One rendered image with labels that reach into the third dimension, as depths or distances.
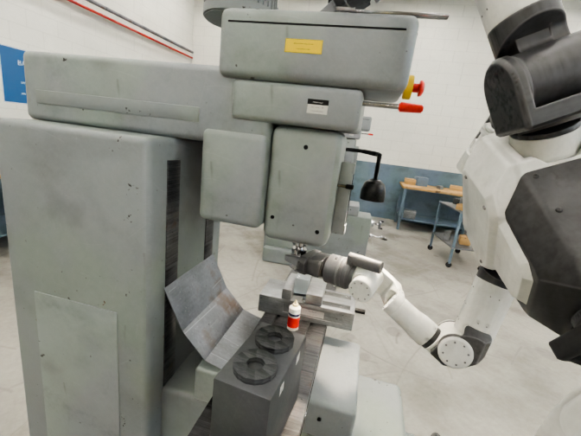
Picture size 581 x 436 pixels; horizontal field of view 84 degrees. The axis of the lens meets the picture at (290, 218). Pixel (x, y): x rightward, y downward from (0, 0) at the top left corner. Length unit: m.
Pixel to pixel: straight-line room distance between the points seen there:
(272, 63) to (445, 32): 7.06
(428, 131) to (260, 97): 6.77
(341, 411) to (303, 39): 0.98
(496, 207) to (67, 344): 1.22
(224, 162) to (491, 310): 0.76
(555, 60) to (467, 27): 7.34
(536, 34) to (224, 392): 0.77
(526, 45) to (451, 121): 7.01
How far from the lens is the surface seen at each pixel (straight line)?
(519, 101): 0.57
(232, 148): 0.90
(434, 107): 7.58
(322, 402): 1.07
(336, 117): 0.83
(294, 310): 1.13
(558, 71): 0.59
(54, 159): 1.10
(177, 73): 1.00
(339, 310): 1.20
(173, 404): 1.29
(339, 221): 0.96
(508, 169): 0.60
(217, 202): 0.94
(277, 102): 0.86
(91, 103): 1.16
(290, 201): 0.88
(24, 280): 1.32
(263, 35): 0.89
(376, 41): 0.84
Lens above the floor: 1.61
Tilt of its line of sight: 15 degrees down
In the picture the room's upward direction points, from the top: 7 degrees clockwise
